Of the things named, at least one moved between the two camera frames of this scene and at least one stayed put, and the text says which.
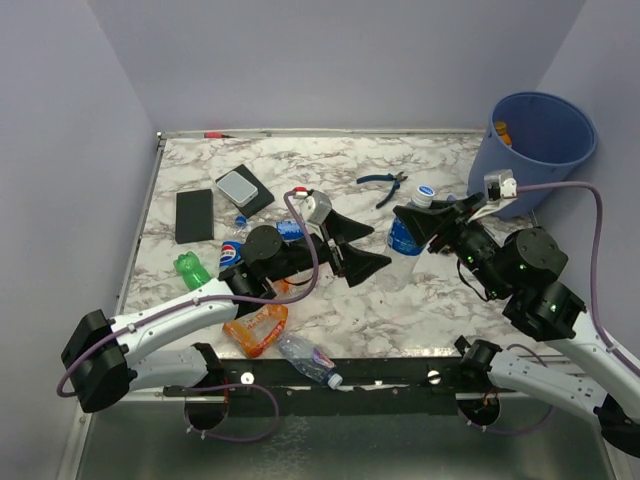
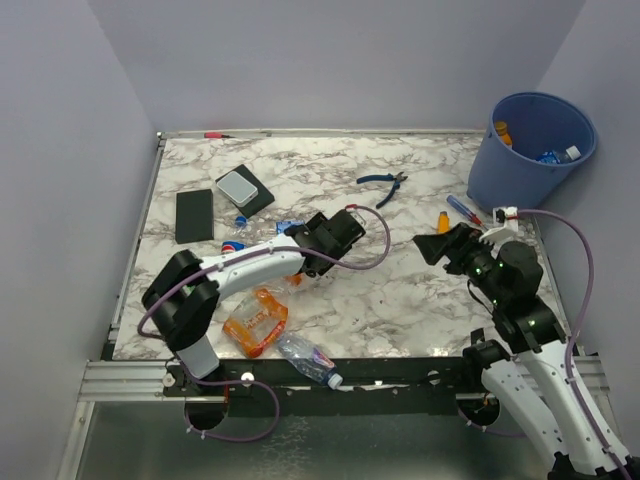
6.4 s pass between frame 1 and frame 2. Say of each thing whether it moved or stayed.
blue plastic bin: stayed
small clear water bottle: stayed
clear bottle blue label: moved
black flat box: stayed
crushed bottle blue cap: stayed
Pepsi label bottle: stayed
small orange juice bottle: stayed
